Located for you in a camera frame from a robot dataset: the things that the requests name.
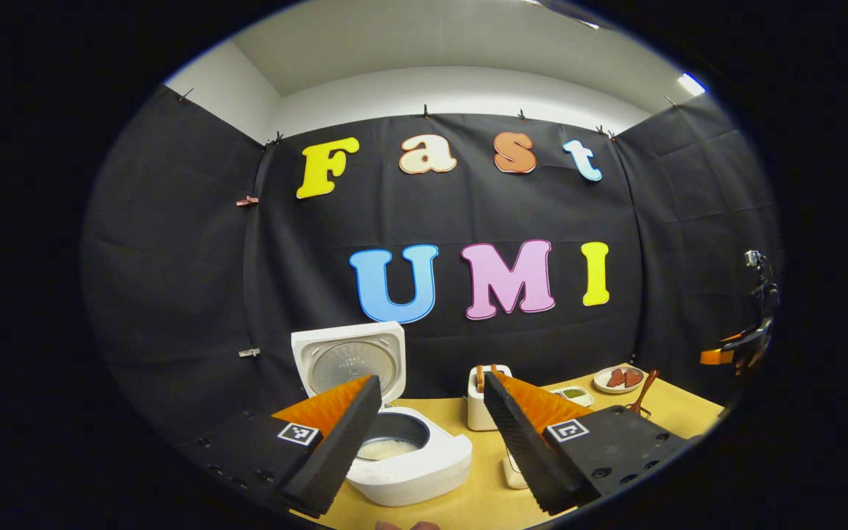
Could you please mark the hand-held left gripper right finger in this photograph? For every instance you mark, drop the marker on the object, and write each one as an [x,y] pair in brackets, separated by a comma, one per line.
[520,449]

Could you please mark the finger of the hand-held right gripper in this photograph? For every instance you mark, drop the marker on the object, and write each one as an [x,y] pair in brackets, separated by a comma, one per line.
[715,357]
[733,337]

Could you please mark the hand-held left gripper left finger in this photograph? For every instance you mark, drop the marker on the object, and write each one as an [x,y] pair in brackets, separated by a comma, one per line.
[343,449]

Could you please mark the white rice heap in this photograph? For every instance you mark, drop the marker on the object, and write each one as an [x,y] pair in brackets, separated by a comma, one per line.
[387,449]

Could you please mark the brown wooden spoon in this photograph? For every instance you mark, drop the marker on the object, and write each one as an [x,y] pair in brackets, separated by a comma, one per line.
[646,390]

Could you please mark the white rice cooker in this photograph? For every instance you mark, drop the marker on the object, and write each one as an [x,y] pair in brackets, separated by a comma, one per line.
[424,471]

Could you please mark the white toaster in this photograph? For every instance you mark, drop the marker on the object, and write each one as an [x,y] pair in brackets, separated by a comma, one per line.
[477,412]

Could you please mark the white divided bean dish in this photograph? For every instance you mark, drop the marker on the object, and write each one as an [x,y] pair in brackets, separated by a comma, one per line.
[584,402]

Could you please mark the red meat piece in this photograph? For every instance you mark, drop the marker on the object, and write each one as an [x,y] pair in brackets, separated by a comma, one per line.
[633,378]
[615,378]

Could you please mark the white round plate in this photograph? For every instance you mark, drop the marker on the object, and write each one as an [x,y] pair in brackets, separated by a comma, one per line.
[601,384]

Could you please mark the silver cloth clip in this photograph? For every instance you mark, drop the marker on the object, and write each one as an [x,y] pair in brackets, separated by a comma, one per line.
[249,352]

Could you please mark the small ceiling light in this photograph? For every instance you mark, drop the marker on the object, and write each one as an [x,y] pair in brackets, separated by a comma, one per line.
[691,83]

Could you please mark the black backdrop cloth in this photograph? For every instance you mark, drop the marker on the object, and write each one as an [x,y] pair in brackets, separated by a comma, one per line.
[174,258]

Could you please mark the copper cloth clip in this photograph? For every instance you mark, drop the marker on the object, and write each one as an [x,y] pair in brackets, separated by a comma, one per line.
[247,201]

